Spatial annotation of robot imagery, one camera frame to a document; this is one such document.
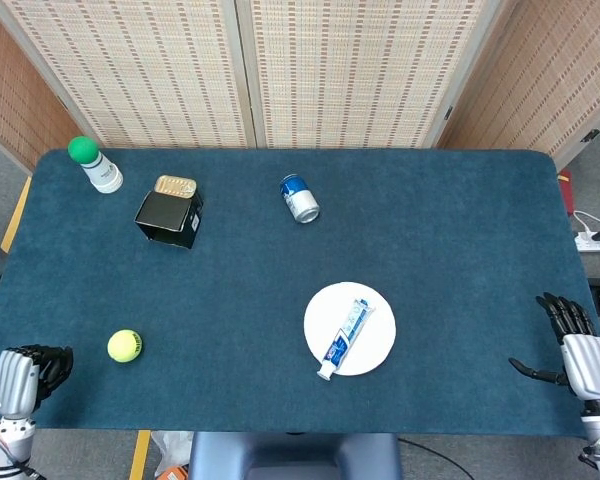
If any blue and white toothpaste tube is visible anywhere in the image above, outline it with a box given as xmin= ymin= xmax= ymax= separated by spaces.
xmin=316 ymin=297 xmax=375 ymax=382

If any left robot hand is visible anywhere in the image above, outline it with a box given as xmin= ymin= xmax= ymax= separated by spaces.
xmin=0 ymin=343 xmax=75 ymax=420

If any blue table cloth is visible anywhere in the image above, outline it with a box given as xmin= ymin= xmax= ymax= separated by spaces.
xmin=0 ymin=147 xmax=600 ymax=441

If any white round plate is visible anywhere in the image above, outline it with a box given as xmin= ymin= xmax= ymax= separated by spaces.
xmin=303 ymin=281 xmax=398 ymax=377

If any yellow tennis ball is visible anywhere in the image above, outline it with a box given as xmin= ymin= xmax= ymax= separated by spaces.
xmin=106 ymin=329 xmax=144 ymax=364

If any black floor cable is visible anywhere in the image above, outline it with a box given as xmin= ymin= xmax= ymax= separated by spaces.
xmin=398 ymin=437 xmax=479 ymax=480

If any white power cable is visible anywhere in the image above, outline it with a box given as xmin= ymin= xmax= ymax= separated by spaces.
xmin=571 ymin=209 xmax=600 ymax=236

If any blue and white soda can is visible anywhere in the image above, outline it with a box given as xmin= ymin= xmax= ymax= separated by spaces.
xmin=279 ymin=173 xmax=322 ymax=225

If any white power strip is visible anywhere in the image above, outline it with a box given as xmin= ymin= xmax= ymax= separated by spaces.
xmin=574 ymin=230 xmax=600 ymax=253

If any woven folding screen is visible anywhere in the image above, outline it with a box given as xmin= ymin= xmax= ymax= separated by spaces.
xmin=0 ymin=0 xmax=600 ymax=171

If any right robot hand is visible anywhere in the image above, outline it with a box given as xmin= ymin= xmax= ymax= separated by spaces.
xmin=508 ymin=292 xmax=600 ymax=401

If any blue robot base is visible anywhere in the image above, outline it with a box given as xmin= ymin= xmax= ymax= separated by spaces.
xmin=187 ymin=431 xmax=404 ymax=480

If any black cardboard box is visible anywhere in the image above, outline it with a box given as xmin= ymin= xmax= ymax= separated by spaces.
xmin=133 ymin=189 xmax=205 ymax=250

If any white bottle with green cap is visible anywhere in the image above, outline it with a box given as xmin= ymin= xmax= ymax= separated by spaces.
xmin=67 ymin=135 xmax=124 ymax=195

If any gold tin can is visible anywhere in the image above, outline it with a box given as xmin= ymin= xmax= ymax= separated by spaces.
xmin=153 ymin=174 xmax=199 ymax=201

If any white plastic bag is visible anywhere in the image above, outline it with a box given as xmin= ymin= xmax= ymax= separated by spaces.
xmin=150 ymin=430 xmax=195 ymax=479

